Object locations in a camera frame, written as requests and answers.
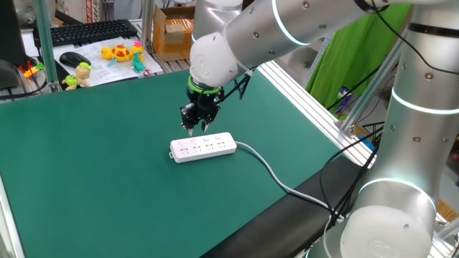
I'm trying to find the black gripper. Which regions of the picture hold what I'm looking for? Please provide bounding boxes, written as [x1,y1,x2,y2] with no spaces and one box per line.
[179,87,225,137]

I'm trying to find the white four-socket power strip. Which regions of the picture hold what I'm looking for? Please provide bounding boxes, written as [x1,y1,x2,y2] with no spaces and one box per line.
[168,131,238,164]

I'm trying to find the pink-haired green doll toy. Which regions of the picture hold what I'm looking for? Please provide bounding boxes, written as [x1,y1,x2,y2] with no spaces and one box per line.
[131,40,147,74]

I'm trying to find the taped cardboard box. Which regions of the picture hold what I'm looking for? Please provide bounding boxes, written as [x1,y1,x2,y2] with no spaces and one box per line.
[152,3,197,62]

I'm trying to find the yellow red turtle toy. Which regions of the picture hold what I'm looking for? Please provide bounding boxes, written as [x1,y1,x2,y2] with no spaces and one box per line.
[100,44,134,68]

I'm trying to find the white printed paper sheets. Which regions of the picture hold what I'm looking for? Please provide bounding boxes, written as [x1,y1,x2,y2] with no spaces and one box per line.
[52,37,164,87]

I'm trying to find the doll toy with green cap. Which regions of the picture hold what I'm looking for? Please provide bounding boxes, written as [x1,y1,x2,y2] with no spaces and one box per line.
[61,62,93,91]

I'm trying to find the green table mat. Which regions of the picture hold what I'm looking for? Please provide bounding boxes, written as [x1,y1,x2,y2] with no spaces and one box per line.
[0,65,347,258]

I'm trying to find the black rubber strip mat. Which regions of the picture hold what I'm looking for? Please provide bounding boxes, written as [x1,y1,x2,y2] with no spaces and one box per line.
[200,154,370,258]

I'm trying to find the black computer mouse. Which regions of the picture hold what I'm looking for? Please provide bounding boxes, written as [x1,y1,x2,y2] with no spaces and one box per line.
[59,51,92,69]

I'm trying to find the black computer keyboard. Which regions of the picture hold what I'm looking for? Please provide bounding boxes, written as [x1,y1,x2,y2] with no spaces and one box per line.
[32,19,139,48]

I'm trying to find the bright green cloth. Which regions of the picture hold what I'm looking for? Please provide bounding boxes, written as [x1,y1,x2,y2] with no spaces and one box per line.
[305,3,412,112]

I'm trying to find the red yellow plastic toy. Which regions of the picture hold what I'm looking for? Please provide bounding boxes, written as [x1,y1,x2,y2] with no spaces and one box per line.
[18,60,46,80]

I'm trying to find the black tripod stand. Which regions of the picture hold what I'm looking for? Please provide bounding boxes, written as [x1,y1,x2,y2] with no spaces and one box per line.
[361,120,387,143]

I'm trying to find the black computer monitor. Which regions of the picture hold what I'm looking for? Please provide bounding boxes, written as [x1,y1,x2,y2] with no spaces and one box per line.
[0,0,39,90]

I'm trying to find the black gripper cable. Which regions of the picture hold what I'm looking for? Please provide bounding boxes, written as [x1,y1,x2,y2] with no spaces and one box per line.
[195,70,254,108]

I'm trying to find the white power strip cord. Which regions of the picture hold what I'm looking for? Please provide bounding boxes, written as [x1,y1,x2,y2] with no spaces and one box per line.
[234,140,345,219]

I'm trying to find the aluminium frame post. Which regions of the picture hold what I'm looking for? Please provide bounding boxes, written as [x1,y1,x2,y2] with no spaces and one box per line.
[335,32,410,139]
[141,0,155,54]
[34,0,62,93]

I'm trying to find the aluminium profile side rail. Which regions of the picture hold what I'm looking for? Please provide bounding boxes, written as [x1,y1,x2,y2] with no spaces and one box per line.
[0,171,26,258]
[256,60,377,168]

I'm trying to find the black robot base cable bundle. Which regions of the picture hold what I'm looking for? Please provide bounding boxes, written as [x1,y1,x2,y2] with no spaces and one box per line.
[318,128,384,226]

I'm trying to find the black monitor cable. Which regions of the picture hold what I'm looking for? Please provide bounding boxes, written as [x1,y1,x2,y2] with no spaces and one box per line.
[0,77,49,101]

